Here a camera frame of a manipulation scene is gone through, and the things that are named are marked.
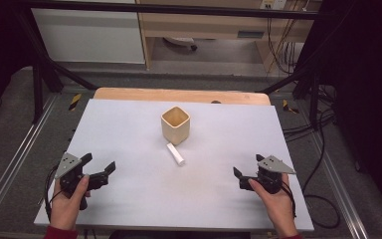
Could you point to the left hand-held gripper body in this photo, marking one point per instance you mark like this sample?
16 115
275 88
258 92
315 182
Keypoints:
67 166

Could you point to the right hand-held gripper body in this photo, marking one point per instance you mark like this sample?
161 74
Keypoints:
272 181

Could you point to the person's right hand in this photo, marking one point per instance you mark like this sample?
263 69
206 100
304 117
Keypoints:
280 209

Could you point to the person's left hand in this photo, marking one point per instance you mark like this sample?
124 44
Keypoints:
63 209

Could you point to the white stick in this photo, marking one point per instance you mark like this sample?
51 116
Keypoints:
175 154

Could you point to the beige square cup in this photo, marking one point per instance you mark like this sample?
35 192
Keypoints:
176 129

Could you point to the wooden board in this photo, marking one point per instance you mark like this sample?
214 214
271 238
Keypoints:
179 95

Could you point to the white cabinet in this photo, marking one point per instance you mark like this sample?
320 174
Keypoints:
89 36

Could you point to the black curtain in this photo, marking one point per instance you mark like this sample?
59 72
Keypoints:
0 40
368 83

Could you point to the chair base with wheel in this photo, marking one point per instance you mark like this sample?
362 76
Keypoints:
180 41

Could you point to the light wooden desk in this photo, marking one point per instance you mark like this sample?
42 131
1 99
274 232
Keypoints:
212 25

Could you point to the aluminium floor rail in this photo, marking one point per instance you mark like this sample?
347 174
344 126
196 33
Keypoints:
16 156
340 186

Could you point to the white wall socket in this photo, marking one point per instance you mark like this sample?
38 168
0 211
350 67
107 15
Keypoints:
273 4

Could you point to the black metal frame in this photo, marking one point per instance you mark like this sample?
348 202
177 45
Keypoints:
165 8

